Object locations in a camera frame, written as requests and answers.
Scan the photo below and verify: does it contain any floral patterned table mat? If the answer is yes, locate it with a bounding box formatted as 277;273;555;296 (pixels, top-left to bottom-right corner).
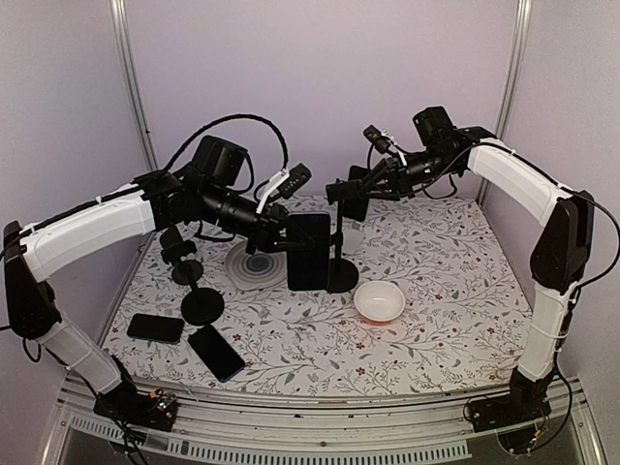
92;193;551;398

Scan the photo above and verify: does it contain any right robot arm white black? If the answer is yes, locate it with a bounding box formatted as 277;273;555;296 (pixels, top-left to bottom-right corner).
356;107;594;422

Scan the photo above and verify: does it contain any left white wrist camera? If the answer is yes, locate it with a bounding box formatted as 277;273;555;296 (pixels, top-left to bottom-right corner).
256;163;312;214

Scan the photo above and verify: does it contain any right aluminium frame post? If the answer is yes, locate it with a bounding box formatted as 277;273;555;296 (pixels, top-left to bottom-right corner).
488;0;534;140

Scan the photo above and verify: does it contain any short black phone stand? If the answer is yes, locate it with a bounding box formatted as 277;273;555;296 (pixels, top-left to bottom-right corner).
160;227;203;286

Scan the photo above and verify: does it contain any white folding phone stand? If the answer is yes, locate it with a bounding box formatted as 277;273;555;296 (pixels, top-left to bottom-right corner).
343;222;365;255

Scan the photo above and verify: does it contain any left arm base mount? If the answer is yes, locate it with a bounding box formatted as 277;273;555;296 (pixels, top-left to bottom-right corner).
93;383;178;432

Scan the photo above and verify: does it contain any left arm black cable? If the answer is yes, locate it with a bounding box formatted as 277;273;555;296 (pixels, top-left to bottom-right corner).
164;113;292;195

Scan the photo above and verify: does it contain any swirl patterned plate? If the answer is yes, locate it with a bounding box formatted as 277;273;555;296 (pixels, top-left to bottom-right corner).
224;241;287;292

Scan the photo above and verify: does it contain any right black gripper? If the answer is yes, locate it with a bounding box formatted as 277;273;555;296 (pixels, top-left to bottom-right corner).
356;147;458;202

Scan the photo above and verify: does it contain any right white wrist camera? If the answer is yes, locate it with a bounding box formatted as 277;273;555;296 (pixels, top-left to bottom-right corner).
362;125;409;170

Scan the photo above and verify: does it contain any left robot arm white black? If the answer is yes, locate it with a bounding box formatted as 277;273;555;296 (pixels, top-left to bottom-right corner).
3;137;293;420

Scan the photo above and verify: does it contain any purple-backed black phone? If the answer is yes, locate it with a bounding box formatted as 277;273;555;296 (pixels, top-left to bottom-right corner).
286;211;330;292

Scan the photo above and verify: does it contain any front aluminium rail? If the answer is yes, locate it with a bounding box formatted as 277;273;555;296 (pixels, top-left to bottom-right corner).
42;375;611;464

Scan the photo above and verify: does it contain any white bowl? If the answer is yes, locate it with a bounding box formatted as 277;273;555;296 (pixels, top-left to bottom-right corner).
354;281;406;325

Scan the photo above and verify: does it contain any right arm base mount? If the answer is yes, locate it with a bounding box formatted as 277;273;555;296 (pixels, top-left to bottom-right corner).
463;394;551;455

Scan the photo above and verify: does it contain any blue-edged black phone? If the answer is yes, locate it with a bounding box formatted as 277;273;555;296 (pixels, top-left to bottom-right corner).
188;325;246;383

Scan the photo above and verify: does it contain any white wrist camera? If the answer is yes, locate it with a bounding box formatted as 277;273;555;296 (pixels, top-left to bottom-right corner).
362;125;409;170
256;163;312;214

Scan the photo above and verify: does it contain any black round-base phone stand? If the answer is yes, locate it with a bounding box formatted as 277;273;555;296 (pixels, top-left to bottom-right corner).
181;282;225;326

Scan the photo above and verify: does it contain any left aluminium frame post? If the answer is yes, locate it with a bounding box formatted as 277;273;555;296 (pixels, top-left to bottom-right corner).
109;0;159;171

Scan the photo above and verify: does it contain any tall black phone stand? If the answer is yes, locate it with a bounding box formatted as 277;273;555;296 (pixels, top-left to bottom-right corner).
326;194;359;294

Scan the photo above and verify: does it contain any aluminium frame post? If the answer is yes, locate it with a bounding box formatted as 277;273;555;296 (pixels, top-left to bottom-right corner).
488;0;534;140
109;0;159;171

